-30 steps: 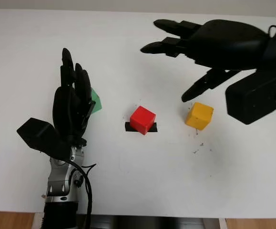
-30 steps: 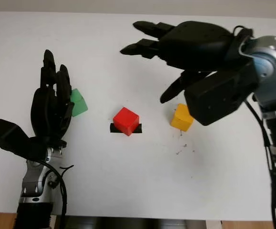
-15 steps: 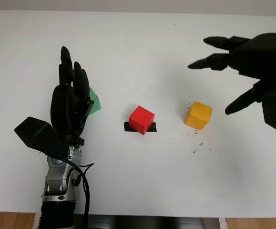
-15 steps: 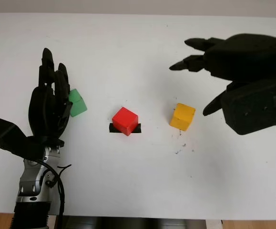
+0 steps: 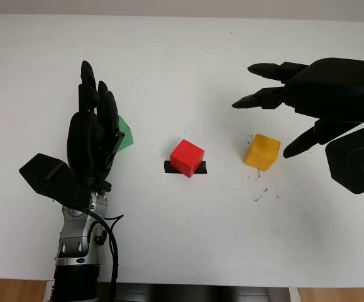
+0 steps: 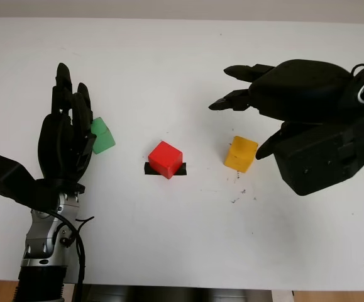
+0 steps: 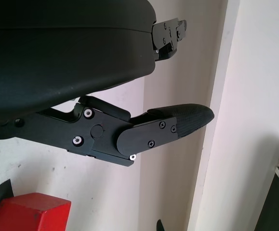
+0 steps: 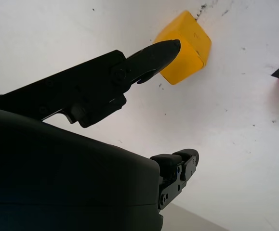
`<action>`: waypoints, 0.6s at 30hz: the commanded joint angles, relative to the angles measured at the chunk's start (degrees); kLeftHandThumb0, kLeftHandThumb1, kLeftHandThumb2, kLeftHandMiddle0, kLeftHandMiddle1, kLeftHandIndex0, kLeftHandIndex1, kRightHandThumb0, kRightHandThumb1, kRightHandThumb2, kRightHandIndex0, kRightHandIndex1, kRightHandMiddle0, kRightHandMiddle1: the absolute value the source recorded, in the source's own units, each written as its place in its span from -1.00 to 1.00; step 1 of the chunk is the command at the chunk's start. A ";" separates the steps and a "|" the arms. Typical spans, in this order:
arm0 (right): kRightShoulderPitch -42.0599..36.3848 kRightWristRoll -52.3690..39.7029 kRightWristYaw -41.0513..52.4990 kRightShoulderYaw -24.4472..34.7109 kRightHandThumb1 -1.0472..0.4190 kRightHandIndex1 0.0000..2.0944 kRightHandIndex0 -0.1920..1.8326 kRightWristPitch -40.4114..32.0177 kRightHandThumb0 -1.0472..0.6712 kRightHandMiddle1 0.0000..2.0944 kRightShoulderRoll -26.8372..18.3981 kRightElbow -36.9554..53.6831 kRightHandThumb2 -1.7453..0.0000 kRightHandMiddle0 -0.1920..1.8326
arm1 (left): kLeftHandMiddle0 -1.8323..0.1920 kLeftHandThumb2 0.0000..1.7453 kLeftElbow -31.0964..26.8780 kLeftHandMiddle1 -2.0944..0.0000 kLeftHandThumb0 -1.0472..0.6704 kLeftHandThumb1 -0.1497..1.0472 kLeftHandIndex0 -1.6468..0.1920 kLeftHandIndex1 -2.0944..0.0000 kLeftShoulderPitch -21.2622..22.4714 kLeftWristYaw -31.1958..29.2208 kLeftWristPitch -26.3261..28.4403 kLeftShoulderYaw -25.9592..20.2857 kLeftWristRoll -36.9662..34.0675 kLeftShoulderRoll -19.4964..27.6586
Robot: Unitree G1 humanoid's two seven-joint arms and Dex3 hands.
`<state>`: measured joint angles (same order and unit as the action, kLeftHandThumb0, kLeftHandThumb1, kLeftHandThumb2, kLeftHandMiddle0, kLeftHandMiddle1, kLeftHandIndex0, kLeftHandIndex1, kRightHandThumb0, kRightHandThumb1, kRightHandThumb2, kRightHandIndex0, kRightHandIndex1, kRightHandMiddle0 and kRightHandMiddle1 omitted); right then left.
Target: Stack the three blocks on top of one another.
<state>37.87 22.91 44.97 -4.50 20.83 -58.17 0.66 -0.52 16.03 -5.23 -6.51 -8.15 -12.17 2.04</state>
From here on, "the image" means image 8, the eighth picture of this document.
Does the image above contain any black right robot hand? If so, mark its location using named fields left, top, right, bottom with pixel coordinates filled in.
left=0, top=39, right=200, bottom=231

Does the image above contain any yellow block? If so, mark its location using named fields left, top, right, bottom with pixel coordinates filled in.
left=153, top=10, right=212, bottom=85

